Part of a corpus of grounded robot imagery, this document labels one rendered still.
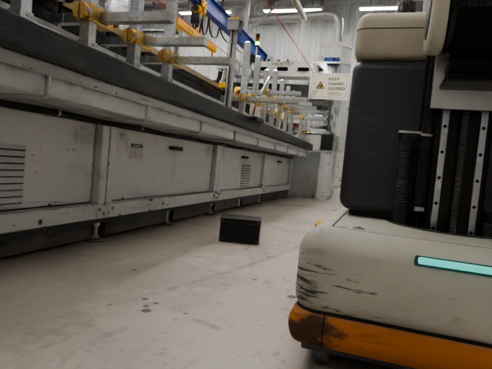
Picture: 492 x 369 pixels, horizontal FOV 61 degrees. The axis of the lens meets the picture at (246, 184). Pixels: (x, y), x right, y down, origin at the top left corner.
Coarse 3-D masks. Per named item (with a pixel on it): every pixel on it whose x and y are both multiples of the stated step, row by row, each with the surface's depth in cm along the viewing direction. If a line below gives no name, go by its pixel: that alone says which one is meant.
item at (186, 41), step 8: (104, 40) 160; (112, 40) 159; (120, 40) 158; (144, 40) 154; (152, 40) 153; (160, 40) 152; (168, 40) 151; (176, 40) 150; (184, 40) 149; (192, 40) 148; (200, 40) 148
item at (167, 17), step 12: (108, 12) 130; (120, 12) 128; (132, 12) 127; (144, 12) 126; (156, 12) 125; (168, 12) 123; (60, 24) 137; (72, 24) 136; (108, 24) 133; (120, 24) 132; (132, 24) 130
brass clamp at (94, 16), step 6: (78, 6) 125; (84, 6) 124; (90, 6) 126; (96, 6) 128; (78, 12) 125; (84, 12) 124; (90, 12) 126; (96, 12) 128; (78, 18) 127; (84, 18) 126; (90, 18) 126; (96, 18) 129; (102, 24) 132; (102, 30) 136; (108, 30) 136
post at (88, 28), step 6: (84, 0) 127; (90, 0) 127; (96, 0) 129; (84, 24) 128; (90, 24) 128; (96, 24) 130; (84, 30) 128; (90, 30) 128; (96, 30) 130; (84, 36) 128; (90, 36) 128
